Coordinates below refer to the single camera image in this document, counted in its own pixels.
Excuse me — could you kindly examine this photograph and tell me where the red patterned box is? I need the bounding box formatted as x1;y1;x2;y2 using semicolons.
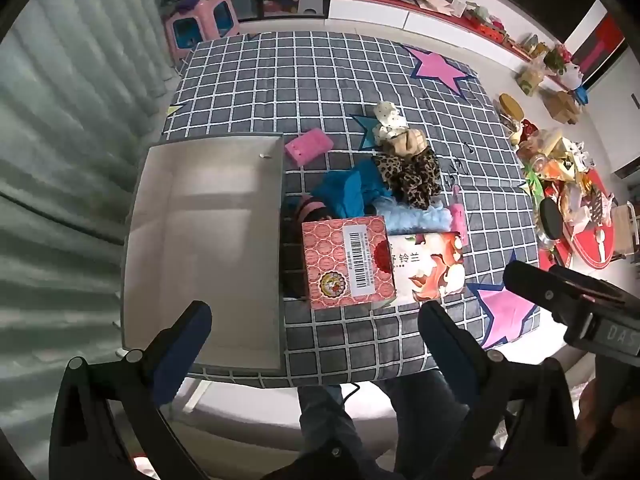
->
301;215;399;310

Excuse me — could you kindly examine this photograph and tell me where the pale green curtain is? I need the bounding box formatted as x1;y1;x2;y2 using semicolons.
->
0;0;177;413

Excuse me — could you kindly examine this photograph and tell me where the round yellow box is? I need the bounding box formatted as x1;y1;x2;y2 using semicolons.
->
499;92;527;122

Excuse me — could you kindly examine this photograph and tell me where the leopard print scrunchie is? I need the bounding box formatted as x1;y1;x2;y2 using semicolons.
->
372;149;444;211

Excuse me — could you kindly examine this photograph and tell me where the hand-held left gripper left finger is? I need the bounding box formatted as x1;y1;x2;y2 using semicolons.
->
49;300;214;480

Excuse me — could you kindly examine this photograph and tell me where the grey checkered star blanket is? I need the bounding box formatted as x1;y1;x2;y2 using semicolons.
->
162;30;542;392

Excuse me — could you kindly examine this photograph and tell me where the flower vase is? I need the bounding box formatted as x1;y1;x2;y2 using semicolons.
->
544;44;585;92

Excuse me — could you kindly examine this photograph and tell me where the pink sponge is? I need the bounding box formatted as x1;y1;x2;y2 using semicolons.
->
449;185;469;247
284;129;334;166

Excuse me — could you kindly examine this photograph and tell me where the floral tissue pack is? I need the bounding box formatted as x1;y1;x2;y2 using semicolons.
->
387;231;466;307

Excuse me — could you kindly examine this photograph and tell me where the white cardboard box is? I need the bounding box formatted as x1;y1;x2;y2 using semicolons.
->
120;132;287;374

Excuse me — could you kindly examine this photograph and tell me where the pink knit sock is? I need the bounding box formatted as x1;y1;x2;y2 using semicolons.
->
287;197;342;224

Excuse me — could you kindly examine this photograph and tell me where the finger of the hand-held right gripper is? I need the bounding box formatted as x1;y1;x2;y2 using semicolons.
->
549;264;640;313
502;259;597;329

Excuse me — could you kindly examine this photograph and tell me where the white low cabinet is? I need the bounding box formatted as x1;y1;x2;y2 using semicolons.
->
327;0;568;88

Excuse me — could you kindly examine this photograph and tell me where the pink plastic stool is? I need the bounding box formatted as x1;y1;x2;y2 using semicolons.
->
164;0;241;63

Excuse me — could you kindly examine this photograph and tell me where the light blue fluffy scrunchie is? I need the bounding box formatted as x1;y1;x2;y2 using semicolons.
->
372;197;454;234

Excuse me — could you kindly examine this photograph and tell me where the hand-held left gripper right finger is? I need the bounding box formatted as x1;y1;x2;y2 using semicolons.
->
418;300;582;480

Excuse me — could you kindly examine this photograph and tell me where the clutter pile on floor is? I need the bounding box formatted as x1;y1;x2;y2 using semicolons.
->
515;127;618;272

